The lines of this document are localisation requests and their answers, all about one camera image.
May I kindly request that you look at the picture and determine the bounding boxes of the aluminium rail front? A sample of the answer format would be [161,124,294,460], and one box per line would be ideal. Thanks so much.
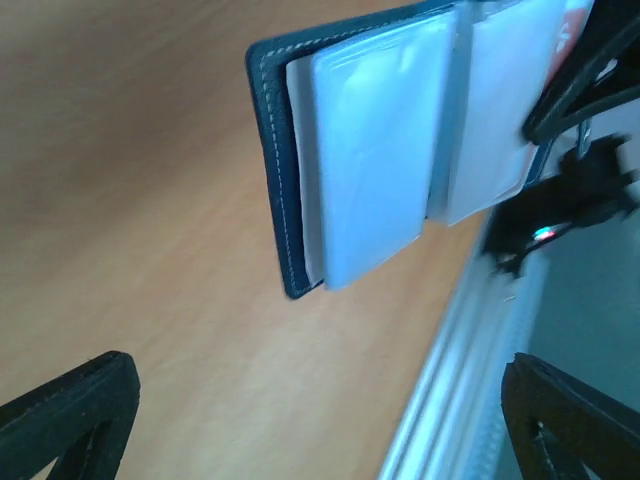
[379,255,548,479]

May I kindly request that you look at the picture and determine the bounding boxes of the red black stripe card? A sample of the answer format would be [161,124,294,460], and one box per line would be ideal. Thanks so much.
[544,0,594,86]

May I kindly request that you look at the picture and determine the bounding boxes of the right controller board green LED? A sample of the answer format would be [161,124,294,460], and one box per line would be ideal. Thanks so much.
[526,223,573,253]

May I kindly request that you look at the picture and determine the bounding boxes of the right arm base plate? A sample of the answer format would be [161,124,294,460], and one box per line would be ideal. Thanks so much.
[482,134,639,277]

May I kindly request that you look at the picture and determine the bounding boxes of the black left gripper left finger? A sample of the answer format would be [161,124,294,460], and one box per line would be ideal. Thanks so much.
[1,351,140,479]

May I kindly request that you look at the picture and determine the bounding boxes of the blue leather card holder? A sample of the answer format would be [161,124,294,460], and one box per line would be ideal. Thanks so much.
[245,1,566,299]

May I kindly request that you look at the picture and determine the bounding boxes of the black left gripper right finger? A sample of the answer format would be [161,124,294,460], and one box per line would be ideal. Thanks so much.
[501,353,639,479]

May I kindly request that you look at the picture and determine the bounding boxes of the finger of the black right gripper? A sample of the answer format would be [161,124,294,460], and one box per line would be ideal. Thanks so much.
[522,0,639,145]

